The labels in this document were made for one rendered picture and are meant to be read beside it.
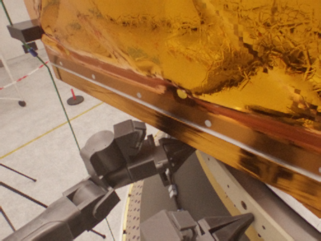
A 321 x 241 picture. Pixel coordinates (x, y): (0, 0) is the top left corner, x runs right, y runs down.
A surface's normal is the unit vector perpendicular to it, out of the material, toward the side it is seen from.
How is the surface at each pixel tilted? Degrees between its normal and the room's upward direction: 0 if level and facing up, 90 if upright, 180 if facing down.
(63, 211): 8
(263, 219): 90
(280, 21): 89
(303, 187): 90
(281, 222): 0
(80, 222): 82
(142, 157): 10
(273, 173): 90
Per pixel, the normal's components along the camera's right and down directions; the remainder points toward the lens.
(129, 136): 0.23, 0.54
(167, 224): -0.25, -0.75
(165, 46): -0.62, 0.49
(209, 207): -0.88, -0.17
